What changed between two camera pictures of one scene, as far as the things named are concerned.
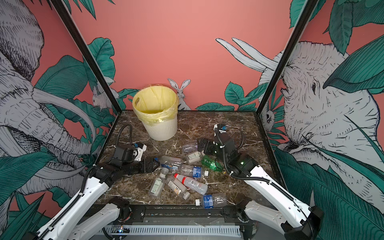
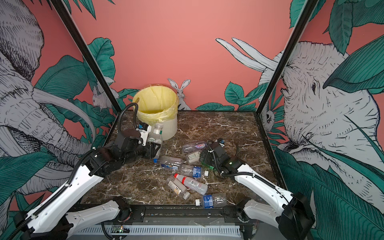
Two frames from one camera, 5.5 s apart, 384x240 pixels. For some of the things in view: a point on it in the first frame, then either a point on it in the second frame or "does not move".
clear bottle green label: [158, 183] to [157, 138]
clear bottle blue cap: [170, 162] does not move
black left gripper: [145, 169] to [151, 150]
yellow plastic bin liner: [154, 103] does not move
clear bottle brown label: [178, 187] does not move
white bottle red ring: [196, 186] does not move
